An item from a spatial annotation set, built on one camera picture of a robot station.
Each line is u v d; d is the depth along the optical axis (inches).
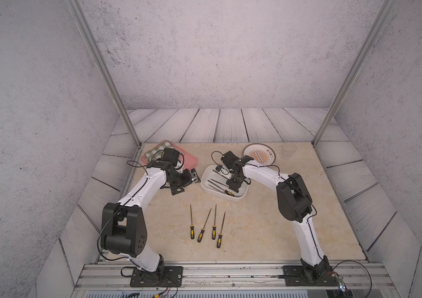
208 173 40.6
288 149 45.0
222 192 38.0
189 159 45.0
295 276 28.5
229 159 31.7
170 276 28.7
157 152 26.8
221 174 34.4
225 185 39.5
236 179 33.3
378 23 29.1
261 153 45.4
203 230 33.5
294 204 22.1
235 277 29.6
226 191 38.4
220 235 33.0
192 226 34.1
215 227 34.1
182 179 30.2
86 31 29.6
